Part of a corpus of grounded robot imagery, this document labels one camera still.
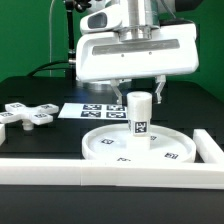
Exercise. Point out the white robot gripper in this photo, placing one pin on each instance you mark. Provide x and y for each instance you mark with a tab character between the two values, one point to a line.
170	51

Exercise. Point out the white round table top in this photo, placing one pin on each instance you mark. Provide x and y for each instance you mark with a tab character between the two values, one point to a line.
116	143

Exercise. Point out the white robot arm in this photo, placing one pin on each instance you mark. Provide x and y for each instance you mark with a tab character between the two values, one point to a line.
129	39

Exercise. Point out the white marker sheet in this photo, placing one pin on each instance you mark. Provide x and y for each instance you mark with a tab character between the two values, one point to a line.
93	111

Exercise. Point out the white cross-shaped table base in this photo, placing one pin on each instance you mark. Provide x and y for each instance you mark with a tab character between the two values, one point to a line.
30	116

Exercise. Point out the white left fence piece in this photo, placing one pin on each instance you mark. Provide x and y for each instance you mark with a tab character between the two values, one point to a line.
2	134

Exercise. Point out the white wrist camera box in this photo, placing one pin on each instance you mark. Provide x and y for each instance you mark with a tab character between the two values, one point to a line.
101	21

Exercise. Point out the white right fence rail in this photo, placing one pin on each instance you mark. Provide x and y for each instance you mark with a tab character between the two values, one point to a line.
207	148

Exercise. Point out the white fence rail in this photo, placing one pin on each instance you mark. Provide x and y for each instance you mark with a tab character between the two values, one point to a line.
128	174
207	148

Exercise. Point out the black camera stand pole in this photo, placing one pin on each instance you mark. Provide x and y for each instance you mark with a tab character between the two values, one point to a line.
80	6

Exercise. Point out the white front fence rail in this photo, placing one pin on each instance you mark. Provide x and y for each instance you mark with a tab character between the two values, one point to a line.
128	174

